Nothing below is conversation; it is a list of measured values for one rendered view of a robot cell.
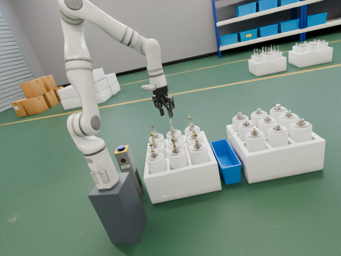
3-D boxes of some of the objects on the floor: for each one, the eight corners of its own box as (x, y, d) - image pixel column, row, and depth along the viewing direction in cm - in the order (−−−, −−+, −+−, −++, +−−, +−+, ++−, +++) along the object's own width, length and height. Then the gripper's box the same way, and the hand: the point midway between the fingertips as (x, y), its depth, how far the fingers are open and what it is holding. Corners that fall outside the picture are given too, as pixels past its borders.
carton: (59, 103, 454) (53, 90, 442) (52, 107, 433) (45, 93, 421) (48, 105, 462) (41, 92, 449) (40, 109, 440) (33, 96, 428)
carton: (29, 111, 447) (22, 98, 435) (38, 109, 441) (31, 96, 428) (18, 117, 421) (10, 103, 409) (27, 115, 414) (19, 101, 402)
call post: (142, 195, 123) (126, 151, 110) (131, 198, 123) (113, 154, 110) (143, 187, 129) (128, 145, 117) (133, 190, 130) (116, 148, 117)
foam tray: (222, 190, 112) (217, 162, 105) (151, 204, 115) (142, 179, 107) (207, 152, 148) (203, 130, 141) (154, 164, 150) (147, 142, 143)
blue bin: (243, 182, 114) (242, 164, 109) (224, 186, 115) (221, 168, 110) (228, 153, 141) (226, 138, 136) (212, 157, 142) (209, 141, 137)
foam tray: (332, 61, 274) (333, 47, 267) (299, 67, 282) (300, 54, 275) (316, 57, 309) (317, 44, 302) (288, 63, 317) (288, 51, 310)
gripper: (175, 82, 92) (182, 115, 99) (155, 82, 104) (163, 112, 110) (162, 87, 88) (171, 121, 95) (143, 87, 100) (152, 117, 106)
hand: (166, 114), depth 102 cm, fingers open, 6 cm apart
